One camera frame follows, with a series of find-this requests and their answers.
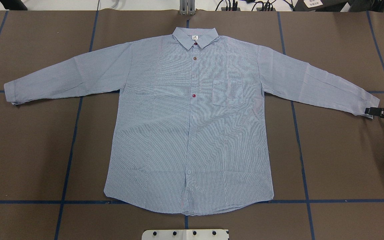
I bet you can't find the black device with label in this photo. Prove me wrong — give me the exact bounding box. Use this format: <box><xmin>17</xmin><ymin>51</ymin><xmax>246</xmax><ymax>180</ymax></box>
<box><xmin>293</xmin><ymin>0</ymin><xmax>348</xmax><ymax>12</ymax></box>

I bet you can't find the black cable bundle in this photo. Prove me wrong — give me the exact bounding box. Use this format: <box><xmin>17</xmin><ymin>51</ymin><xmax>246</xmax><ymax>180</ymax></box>
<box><xmin>215</xmin><ymin>0</ymin><xmax>294</xmax><ymax>12</ymax></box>

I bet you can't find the grey aluminium frame post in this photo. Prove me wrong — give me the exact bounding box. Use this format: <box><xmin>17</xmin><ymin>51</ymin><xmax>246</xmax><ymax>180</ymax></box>
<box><xmin>179</xmin><ymin>0</ymin><xmax>196</xmax><ymax>16</ymax></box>

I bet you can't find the black object top left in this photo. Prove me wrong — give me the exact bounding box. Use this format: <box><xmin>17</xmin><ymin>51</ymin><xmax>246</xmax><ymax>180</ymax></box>
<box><xmin>0</xmin><ymin>0</ymin><xmax>28</xmax><ymax>11</ymax></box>

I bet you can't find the light blue striped shirt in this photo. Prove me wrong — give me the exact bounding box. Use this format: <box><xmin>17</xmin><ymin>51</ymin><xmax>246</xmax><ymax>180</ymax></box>
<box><xmin>4</xmin><ymin>27</ymin><xmax>380</xmax><ymax>216</ymax></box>

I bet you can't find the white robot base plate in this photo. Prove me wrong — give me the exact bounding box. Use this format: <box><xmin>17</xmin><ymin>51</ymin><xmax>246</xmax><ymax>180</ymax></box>
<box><xmin>141</xmin><ymin>229</ymin><xmax>230</xmax><ymax>240</ymax></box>

